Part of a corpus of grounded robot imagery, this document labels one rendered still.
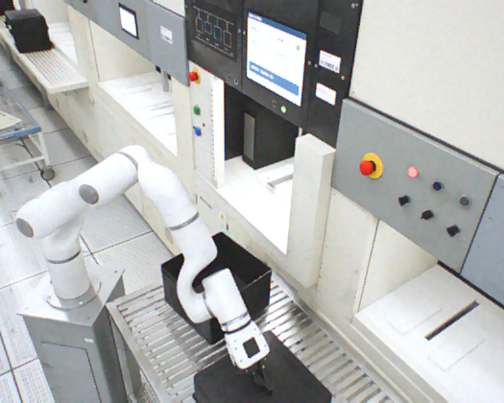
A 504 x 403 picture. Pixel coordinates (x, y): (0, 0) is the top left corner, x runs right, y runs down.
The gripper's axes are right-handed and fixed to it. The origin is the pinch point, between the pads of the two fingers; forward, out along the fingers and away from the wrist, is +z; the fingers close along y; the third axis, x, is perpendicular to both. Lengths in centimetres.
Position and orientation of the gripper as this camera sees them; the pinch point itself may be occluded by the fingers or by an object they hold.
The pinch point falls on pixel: (260, 378)
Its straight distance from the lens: 140.3
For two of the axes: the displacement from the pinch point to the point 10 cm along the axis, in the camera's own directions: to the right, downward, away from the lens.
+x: -4.4, 2.5, 8.6
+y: 8.0, -3.3, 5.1
